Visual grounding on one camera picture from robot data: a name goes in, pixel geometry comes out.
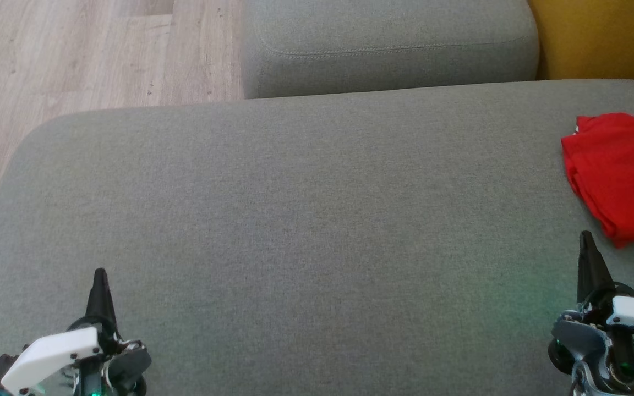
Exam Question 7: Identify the grey fabric sofa seat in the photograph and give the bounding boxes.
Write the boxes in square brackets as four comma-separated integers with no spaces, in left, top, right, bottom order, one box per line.
[0,79,634,396]

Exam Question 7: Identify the grey sofa cushion with seam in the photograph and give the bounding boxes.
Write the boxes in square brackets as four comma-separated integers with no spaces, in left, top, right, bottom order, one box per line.
[242,0,540,100]

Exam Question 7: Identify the red and white sports jersey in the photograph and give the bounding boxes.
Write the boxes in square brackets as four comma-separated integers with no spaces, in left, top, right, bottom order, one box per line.
[561,112,634,249]

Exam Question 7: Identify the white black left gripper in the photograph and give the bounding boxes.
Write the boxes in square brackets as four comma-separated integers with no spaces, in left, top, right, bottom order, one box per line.
[1,268,152,394]

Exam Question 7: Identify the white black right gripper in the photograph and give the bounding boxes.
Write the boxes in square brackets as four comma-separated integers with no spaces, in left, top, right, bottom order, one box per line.
[547,230,634,377]

